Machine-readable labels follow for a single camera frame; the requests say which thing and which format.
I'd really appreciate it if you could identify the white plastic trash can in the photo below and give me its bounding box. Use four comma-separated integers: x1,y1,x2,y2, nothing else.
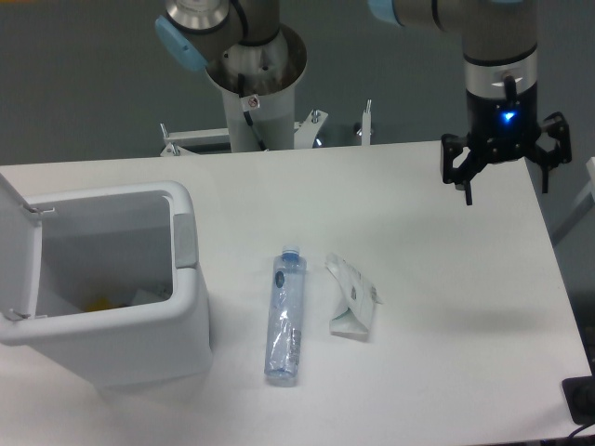
1,181,212,387

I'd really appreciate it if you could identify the clear plastic water bottle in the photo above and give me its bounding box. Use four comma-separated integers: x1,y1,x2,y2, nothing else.
264,245,307,387

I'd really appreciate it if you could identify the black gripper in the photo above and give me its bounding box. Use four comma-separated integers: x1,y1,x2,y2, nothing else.
440,88,574,206

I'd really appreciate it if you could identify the black device at table edge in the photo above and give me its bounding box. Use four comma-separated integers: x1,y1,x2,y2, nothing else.
562,375,594,425

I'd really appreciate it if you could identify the white metal base frame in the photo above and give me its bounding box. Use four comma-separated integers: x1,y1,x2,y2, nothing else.
159,98,376,157

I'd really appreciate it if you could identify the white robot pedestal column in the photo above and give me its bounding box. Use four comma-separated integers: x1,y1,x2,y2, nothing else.
206,24,307,144

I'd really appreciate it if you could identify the yellow trash inside bin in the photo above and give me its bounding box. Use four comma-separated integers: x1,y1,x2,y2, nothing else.
84,296,122,312

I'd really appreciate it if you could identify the white paper bag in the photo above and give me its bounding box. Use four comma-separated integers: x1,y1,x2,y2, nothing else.
325,253,384,342

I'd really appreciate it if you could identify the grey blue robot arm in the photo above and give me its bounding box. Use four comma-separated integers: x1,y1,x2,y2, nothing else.
154,1,572,193

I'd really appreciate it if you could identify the white metal frame right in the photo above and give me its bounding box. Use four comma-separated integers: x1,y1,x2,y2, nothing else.
550,157,594,247

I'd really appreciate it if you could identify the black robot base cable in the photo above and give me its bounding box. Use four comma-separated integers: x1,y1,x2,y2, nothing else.
235,72,271,152

